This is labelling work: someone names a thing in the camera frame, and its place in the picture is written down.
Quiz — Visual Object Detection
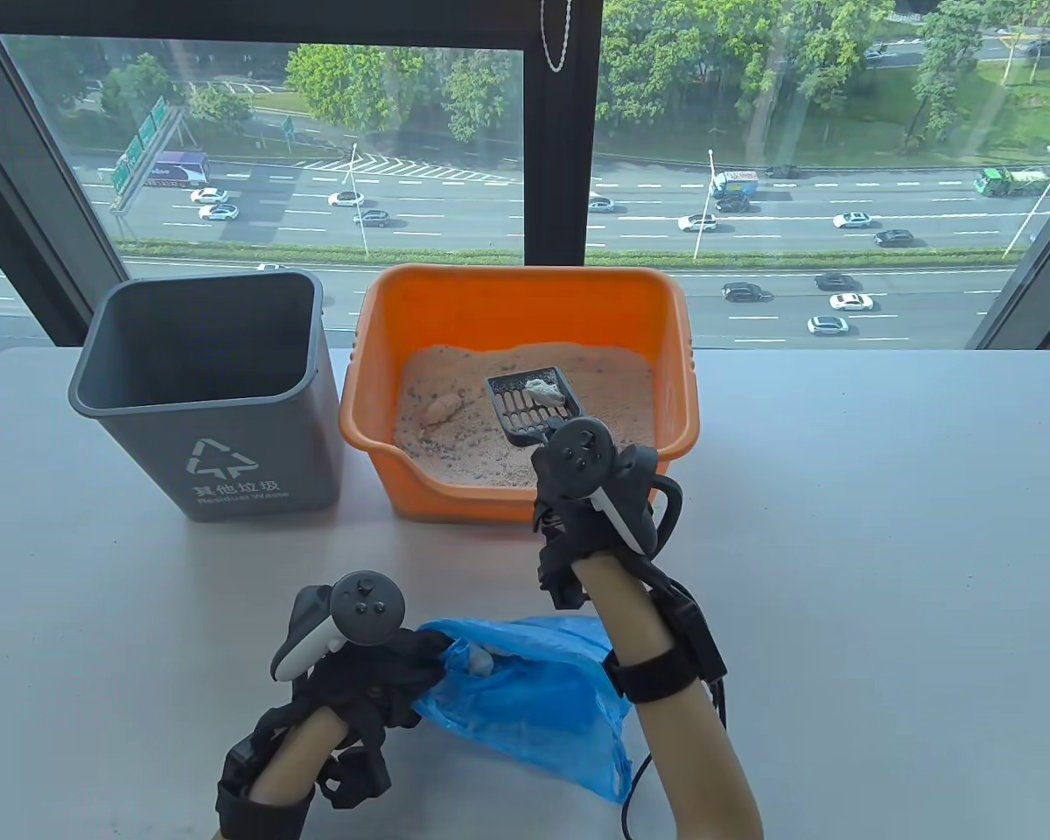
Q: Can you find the metal bead chain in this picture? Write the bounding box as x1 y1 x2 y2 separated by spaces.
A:
541 0 571 73

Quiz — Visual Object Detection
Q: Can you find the person's right hand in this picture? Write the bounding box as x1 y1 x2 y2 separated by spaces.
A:
534 448 657 561

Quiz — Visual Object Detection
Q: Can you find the gray plastic trash bin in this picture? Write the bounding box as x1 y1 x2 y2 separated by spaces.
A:
68 270 344 523

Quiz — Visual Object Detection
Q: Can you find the black white left controller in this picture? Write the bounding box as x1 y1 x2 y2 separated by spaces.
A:
271 570 406 682

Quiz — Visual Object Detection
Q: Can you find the orange plastic litter box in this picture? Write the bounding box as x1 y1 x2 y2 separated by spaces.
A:
339 264 701 524

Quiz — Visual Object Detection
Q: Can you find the person's right forearm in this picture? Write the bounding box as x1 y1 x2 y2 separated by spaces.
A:
571 556 764 840

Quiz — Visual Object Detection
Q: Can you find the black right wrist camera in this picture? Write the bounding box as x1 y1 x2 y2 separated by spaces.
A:
665 595 727 683

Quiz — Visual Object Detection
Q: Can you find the black white right controller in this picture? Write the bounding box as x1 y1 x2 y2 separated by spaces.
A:
547 417 685 557

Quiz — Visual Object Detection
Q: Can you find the black white controller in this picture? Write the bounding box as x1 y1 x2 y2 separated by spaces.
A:
271 570 406 682
547 417 685 557

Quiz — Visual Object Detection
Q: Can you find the person's left forearm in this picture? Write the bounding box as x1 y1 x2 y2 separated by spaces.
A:
249 707 342 804

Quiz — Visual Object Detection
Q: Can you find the sandy cat litter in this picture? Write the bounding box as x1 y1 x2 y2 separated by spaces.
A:
395 343 657 488

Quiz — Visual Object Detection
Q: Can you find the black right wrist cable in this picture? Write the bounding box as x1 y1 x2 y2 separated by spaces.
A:
621 682 727 840

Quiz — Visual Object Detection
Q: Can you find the black right wrist strap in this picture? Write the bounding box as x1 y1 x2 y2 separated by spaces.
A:
604 647 703 704

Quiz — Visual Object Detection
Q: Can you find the green road sign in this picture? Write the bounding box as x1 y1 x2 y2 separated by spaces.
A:
109 96 185 211

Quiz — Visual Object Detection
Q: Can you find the person's left hand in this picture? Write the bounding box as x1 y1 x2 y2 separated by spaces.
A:
297 632 452 745

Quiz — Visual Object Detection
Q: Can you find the blue plastic bag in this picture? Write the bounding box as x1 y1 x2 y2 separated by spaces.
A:
411 617 635 804

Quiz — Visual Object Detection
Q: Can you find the white street lamp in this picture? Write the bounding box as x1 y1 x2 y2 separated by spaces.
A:
341 144 370 259
1004 144 1050 259
693 149 723 262

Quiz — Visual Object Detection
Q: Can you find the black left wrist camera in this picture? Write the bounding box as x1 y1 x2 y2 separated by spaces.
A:
319 752 392 808

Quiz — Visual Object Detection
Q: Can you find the black slotted litter scoop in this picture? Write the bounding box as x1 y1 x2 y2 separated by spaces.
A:
487 367 578 449

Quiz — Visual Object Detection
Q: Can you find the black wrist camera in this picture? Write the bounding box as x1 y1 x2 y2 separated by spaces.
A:
319 752 392 808
665 595 727 683

